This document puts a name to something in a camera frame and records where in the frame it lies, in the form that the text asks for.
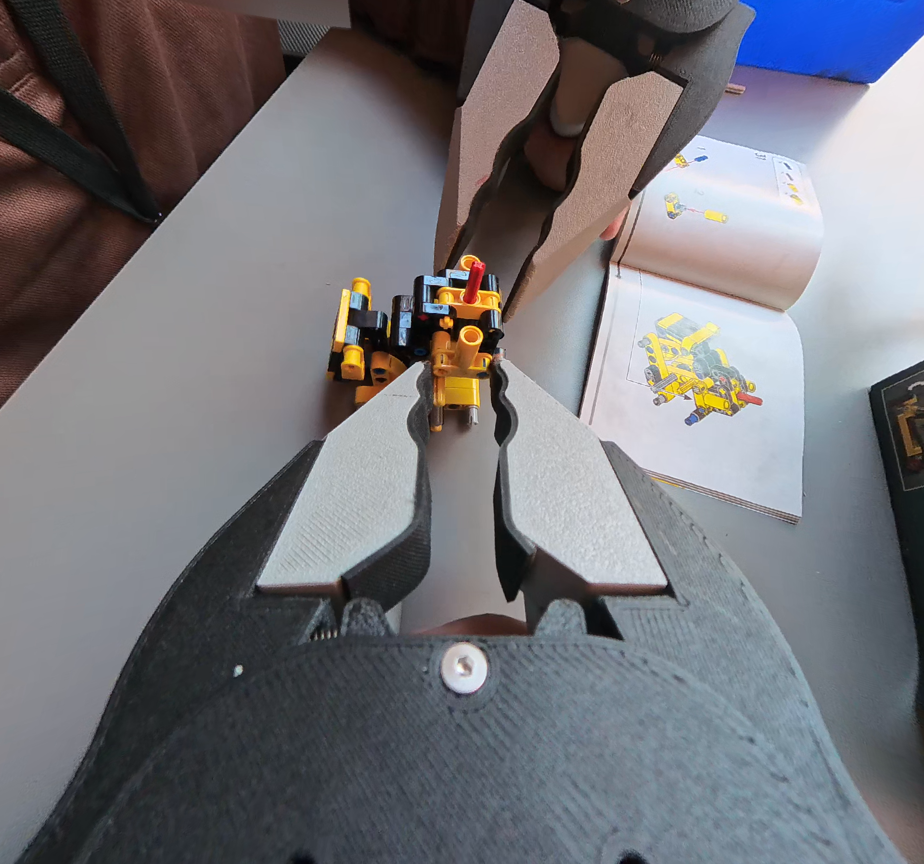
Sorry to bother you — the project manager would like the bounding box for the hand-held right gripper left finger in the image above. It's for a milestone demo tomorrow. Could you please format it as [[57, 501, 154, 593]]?
[[256, 361, 434, 608]]

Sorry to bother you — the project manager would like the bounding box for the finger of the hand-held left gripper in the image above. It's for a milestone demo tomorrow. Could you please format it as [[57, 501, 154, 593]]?
[[503, 68, 689, 322], [432, 0, 563, 279]]

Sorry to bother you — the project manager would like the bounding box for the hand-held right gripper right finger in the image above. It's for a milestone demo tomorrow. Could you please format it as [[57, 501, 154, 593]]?
[[489, 357, 668, 601]]

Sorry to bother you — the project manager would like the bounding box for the yellow black lego model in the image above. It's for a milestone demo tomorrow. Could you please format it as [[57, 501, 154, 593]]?
[[326, 254, 506, 432]]

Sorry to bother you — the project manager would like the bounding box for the yellow lego tube connector piece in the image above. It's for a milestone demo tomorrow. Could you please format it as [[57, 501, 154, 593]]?
[[431, 324, 486, 377]]

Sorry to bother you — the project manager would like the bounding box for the lego instruction booklet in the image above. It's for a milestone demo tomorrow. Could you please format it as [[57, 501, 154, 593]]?
[[579, 135, 825, 524]]

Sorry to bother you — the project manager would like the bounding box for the black lego set box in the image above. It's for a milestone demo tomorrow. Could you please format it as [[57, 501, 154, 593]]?
[[868, 361, 924, 721]]

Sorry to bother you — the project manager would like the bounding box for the person's left hand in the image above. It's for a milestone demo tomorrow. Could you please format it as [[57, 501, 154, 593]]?
[[523, 116, 630, 243]]

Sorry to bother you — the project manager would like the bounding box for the blue storage box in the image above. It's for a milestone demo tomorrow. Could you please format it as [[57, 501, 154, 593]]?
[[732, 0, 924, 85]]

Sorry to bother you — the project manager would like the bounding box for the person's brown clothing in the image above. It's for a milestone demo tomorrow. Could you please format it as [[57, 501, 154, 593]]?
[[0, 0, 506, 406]]

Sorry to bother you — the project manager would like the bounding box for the black bag strap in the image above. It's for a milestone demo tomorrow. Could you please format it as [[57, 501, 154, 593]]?
[[0, 0, 161, 227]]

